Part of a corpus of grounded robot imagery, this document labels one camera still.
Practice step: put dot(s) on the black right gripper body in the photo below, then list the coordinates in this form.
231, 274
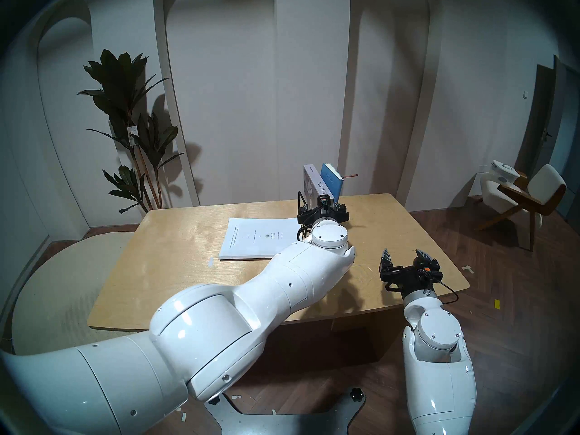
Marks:
412, 282

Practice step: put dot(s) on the round cream rug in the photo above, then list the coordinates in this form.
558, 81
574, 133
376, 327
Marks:
59, 293

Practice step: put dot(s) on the tall green potted plant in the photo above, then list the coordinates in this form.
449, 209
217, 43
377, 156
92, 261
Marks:
122, 85

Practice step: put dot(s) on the grey photo cover book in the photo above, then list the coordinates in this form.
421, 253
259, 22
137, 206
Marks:
311, 182

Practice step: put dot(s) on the white wooden armchair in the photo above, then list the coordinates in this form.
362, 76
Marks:
546, 185

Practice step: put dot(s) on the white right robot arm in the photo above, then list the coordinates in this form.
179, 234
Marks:
435, 334

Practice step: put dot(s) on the white plant tag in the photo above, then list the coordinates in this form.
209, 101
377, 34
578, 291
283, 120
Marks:
132, 135

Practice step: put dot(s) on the white paperback book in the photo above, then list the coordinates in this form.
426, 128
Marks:
253, 239

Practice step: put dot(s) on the dark grey door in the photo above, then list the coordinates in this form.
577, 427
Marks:
539, 121

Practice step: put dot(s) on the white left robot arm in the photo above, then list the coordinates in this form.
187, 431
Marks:
272, 280

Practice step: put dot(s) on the black star knob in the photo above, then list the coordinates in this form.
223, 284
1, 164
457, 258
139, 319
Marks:
215, 400
357, 394

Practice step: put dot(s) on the grey metal robot base plate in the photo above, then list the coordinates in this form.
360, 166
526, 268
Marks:
281, 422

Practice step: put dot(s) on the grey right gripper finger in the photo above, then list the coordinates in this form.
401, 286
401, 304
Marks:
428, 261
386, 259

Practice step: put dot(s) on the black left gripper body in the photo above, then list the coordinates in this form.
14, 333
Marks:
324, 210

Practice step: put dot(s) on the blue notebook with ribbon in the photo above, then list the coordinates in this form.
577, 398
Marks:
334, 182

